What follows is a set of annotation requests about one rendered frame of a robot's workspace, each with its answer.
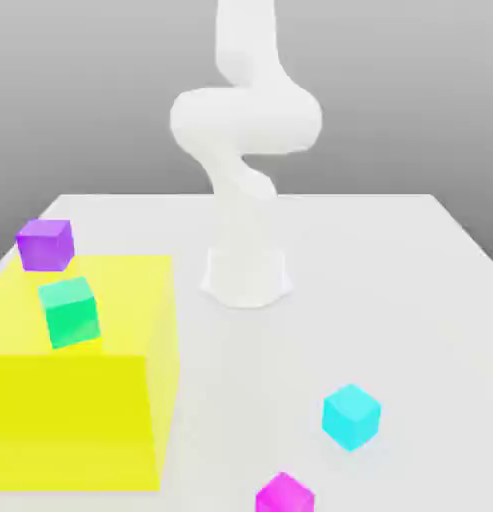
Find small cyan cube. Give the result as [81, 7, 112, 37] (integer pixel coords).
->
[320, 382, 383, 453]

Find large yellow box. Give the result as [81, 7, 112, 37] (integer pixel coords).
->
[0, 254, 181, 493]

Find small purple cube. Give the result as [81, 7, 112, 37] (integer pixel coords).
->
[15, 218, 76, 273]

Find small magenta cube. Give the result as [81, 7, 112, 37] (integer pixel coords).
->
[254, 471, 316, 512]

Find small green cube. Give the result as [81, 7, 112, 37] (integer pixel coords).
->
[37, 276, 102, 350]

